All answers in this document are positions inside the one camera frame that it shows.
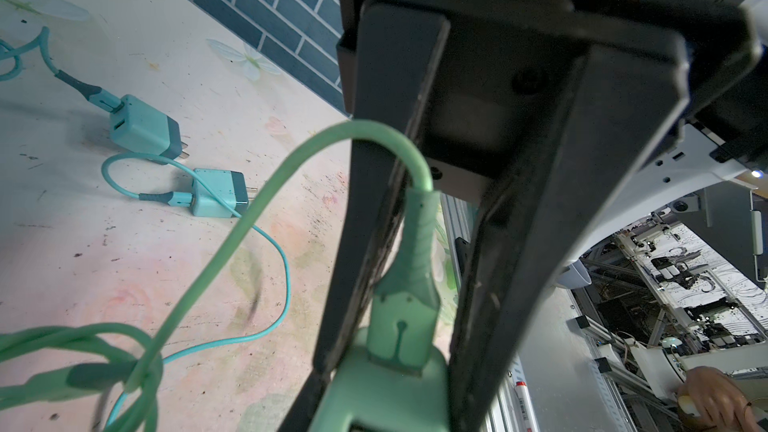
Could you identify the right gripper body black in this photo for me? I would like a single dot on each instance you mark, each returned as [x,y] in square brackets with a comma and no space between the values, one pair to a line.
[539,94]

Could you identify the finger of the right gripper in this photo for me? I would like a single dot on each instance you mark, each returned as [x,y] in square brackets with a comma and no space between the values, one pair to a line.
[552,222]

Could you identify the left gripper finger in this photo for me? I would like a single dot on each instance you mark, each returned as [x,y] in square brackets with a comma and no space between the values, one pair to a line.
[378,192]

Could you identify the teal plug adapter right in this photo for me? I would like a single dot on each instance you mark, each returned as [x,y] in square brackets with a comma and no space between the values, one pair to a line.
[219,193]

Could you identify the teal plug adapter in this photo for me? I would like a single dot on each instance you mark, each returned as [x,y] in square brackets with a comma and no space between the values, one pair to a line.
[141,128]
[219,193]

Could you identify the teal plug adapter left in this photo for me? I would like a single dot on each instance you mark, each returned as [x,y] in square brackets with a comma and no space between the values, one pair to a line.
[141,128]

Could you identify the person hand background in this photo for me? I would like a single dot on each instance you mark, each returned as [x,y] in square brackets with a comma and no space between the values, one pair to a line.
[721,402]

